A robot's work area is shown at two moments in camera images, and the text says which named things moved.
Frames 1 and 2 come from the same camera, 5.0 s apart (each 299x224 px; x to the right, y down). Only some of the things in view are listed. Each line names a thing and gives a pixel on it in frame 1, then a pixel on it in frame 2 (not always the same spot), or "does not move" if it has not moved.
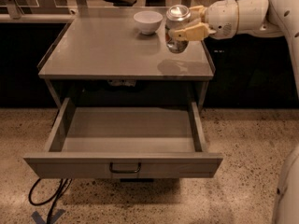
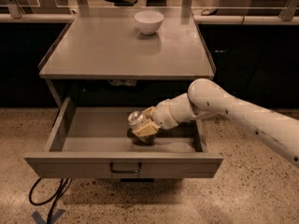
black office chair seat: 120,0 does not move
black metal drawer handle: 123,171 does not move
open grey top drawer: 125,143 does not move
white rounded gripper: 221,20 to 163,115
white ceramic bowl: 148,21 does not move
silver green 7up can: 177,17 to 135,120
